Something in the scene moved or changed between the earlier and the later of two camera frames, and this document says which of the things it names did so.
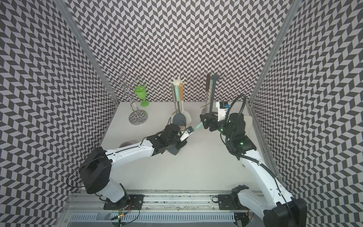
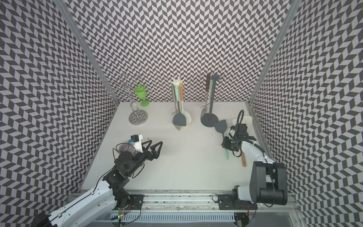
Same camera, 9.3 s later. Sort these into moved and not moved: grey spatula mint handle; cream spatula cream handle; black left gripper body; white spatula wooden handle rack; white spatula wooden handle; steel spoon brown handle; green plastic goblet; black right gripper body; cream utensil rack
Moved: black right gripper body; grey spatula mint handle; black left gripper body
Not moved: cream spatula cream handle; green plastic goblet; white spatula wooden handle; cream utensil rack; white spatula wooden handle rack; steel spoon brown handle
